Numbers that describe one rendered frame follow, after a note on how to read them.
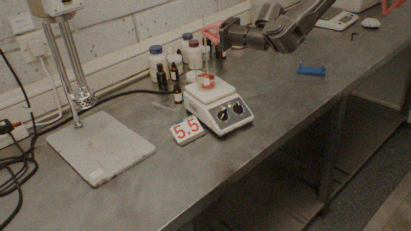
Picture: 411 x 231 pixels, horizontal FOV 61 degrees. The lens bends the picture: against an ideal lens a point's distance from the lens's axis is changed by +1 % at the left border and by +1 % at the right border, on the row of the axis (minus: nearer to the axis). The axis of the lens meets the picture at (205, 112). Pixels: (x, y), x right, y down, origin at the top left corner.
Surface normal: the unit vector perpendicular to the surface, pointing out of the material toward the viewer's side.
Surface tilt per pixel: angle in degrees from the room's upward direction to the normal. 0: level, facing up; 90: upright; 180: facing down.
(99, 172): 0
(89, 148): 0
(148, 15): 90
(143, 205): 0
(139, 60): 90
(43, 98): 90
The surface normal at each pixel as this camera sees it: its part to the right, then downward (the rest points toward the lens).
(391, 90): -0.72, 0.43
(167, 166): -0.07, -0.83
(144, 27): 0.69, 0.36
